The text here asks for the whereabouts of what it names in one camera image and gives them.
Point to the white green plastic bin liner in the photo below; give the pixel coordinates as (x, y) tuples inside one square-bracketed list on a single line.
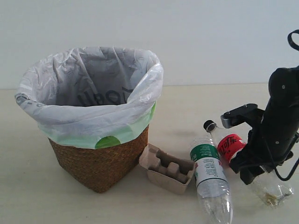
[(92, 97)]

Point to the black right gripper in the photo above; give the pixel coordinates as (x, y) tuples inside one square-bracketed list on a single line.
[(275, 133)]

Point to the clear bottle red label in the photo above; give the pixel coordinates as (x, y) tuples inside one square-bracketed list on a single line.
[(267, 186)]

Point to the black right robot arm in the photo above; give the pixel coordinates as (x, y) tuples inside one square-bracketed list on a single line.
[(284, 90)]

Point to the clear bottle green label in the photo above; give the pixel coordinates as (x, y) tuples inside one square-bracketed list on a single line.
[(212, 186)]

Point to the woven brown wicker basket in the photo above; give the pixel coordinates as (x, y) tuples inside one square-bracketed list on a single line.
[(100, 168)]

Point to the grey paper pulp tray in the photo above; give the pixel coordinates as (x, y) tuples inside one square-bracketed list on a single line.
[(166, 171)]

